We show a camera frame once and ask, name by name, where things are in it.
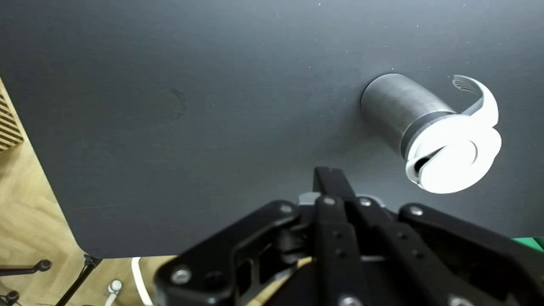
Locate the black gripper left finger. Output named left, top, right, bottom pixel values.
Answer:
left=154, top=166, right=363, bottom=306

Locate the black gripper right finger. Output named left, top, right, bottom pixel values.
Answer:
left=345, top=195, right=544, bottom=306

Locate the white flask lid with lever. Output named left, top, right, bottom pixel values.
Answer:
left=402, top=72, right=503, bottom=195

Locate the green curtain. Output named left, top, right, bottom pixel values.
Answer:
left=511, top=234, right=544, bottom=253

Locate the white knob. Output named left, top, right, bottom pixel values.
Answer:
left=103, top=276, right=125, bottom=306

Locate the slatted wooden panel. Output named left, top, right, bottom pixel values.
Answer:
left=0, top=78, right=27, bottom=152

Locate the tan cable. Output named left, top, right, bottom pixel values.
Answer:
left=246, top=254, right=314, bottom=306

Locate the white cable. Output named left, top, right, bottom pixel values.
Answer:
left=129, top=254, right=154, bottom=306

